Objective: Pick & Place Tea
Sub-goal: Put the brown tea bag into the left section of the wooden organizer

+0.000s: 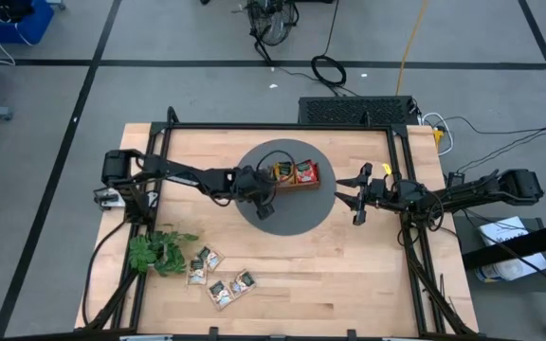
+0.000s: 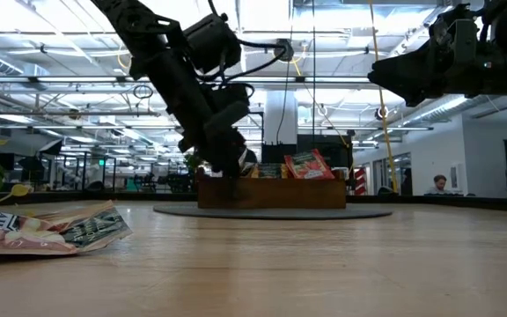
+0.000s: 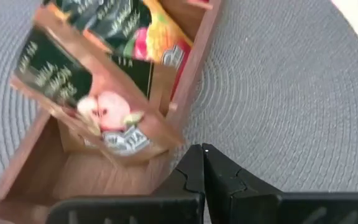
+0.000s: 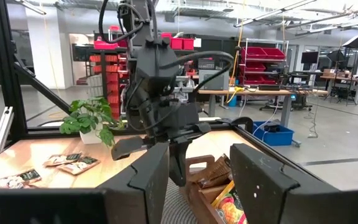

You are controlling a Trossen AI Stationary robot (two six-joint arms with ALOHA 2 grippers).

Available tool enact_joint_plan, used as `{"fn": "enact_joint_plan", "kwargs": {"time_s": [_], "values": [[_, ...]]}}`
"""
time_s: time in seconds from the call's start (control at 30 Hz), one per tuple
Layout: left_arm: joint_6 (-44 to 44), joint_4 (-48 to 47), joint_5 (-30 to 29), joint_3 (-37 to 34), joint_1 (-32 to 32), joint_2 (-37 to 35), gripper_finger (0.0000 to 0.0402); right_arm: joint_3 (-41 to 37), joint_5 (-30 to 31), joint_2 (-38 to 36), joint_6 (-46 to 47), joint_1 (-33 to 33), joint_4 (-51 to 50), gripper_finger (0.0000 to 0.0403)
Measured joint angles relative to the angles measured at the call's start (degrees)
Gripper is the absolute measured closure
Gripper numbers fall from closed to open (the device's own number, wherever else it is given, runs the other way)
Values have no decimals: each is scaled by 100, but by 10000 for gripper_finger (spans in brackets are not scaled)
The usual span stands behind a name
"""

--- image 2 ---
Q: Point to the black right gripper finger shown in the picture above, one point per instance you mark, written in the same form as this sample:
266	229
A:
418	94
407	66

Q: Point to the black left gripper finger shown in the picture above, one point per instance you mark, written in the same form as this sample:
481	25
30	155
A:
227	163
249	156

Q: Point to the yellow tea packet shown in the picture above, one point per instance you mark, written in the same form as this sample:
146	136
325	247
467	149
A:
271	171

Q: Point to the red tea packet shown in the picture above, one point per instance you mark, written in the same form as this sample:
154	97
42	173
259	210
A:
308	165

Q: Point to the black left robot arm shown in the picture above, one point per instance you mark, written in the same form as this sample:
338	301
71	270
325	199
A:
148	35

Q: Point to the brown wooden tea box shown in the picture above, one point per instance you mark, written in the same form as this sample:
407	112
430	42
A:
280	193

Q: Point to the small background plant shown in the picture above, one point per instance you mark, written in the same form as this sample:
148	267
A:
192	160

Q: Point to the black background cabinet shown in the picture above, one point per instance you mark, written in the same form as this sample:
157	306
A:
332	149

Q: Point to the person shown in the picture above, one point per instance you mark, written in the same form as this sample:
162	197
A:
439	182

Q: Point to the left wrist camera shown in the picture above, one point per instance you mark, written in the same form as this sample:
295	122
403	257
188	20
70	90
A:
227	110

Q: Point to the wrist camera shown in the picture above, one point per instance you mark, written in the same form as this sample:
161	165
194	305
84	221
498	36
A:
461	39
227	110

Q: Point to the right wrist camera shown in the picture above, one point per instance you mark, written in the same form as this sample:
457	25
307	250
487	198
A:
461	39

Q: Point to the red white striped post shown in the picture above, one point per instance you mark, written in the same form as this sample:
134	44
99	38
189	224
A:
360	180

